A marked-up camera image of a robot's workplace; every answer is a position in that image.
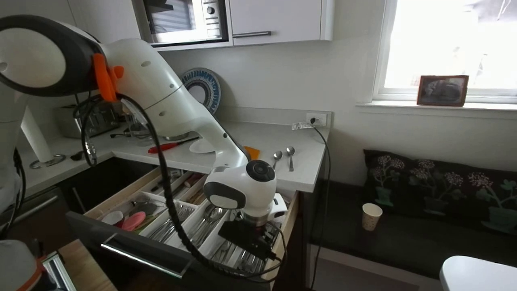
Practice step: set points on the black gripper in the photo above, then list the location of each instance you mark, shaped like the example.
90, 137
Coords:
250, 237

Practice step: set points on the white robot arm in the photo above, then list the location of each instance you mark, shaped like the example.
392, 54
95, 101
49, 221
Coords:
49, 59

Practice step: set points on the open wooden cutlery drawer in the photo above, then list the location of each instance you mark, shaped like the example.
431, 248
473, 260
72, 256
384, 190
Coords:
180, 240

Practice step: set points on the orange silicone mat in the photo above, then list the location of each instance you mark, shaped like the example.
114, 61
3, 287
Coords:
253, 153

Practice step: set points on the silver spoon on counter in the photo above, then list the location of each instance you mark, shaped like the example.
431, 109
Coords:
277, 158
290, 155

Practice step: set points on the small white plate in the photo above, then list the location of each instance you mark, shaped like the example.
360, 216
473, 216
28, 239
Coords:
201, 146

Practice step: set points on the paper cup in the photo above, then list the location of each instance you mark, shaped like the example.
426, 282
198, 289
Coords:
371, 216

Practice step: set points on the white round lid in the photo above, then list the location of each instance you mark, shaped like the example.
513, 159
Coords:
114, 218

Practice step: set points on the blue patterned decorative plate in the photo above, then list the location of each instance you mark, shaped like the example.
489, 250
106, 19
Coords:
205, 87

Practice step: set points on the white upper cabinet door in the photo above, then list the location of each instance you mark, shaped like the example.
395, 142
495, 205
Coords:
279, 22

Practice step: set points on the white side table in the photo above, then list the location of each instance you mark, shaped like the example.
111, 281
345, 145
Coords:
471, 274

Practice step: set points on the built-in microwave oven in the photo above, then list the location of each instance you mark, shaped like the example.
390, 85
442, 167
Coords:
182, 22

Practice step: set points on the white paper towel roll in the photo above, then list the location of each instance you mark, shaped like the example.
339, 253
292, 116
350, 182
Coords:
36, 138

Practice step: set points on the red handled paring knife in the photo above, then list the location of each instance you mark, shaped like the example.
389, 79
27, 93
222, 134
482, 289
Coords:
156, 150

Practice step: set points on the white wall power outlet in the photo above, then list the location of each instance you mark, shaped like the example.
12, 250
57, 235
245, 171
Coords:
318, 119

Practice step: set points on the small dark picture frame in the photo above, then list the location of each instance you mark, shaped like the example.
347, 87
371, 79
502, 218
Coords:
444, 91

